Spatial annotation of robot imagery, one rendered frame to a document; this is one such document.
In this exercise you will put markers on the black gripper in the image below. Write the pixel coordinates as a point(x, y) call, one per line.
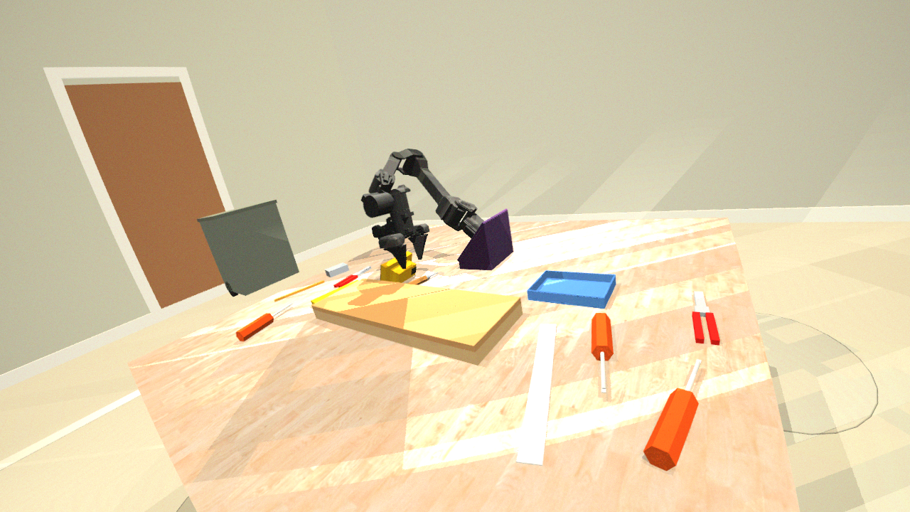
point(403, 228)

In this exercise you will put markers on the awl with orange handle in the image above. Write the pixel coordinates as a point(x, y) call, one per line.
point(421, 279)

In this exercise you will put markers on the blue rectangular tray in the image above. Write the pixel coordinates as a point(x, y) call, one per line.
point(573, 288)

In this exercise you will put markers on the white flat strip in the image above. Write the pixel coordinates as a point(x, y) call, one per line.
point(532, 440)

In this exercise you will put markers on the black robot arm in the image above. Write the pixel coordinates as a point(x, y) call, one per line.
point(382, 200)

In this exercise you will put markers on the white rectangular block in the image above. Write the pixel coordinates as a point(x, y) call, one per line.
point(336, 270)

